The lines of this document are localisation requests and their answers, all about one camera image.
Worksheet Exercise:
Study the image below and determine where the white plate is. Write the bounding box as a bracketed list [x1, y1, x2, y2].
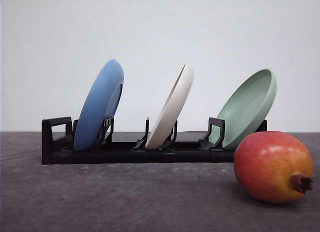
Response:
[145, 64, 194, 150]

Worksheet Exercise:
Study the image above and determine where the red yellow pomegranate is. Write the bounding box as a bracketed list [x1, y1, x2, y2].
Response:
[233, 131, 314, 204]

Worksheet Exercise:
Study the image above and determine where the blue plate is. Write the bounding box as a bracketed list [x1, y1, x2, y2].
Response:
[74, 59, 124, 152]

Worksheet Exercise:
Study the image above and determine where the green plate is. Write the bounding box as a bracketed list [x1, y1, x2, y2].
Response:
[209, 69, 277, 150]

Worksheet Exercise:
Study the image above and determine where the black dish rack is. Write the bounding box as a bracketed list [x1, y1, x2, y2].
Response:
[42, 116, 236, 165]

